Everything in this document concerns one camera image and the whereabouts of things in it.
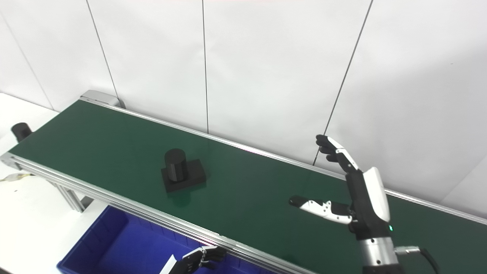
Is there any green conveyor belt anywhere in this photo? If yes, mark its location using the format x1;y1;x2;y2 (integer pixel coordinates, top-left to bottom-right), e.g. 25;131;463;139
8;100;487;274
0;90;487;274

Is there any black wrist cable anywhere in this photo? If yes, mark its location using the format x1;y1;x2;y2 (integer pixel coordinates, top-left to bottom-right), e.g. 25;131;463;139
394;246;442;274

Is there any small black cylinder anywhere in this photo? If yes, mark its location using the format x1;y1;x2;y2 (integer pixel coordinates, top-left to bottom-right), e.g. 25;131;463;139
11;123;33;143

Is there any blue plastic bin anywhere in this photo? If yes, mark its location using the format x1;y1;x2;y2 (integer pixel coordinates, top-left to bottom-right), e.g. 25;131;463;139
57;205;282;274

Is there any aluminium conveyor leg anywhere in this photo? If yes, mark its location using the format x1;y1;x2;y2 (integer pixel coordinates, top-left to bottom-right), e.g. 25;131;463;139
49;182;87;213

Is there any black cylinder-on-plate part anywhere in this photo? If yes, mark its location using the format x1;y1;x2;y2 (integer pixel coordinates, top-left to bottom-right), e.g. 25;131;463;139
161;148;207;193

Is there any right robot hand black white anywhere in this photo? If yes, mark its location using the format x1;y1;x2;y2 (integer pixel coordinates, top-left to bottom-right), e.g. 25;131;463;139
288;135;394;241

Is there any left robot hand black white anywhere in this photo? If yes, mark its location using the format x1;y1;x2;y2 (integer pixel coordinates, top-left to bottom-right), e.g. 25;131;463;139
160;246;228;274

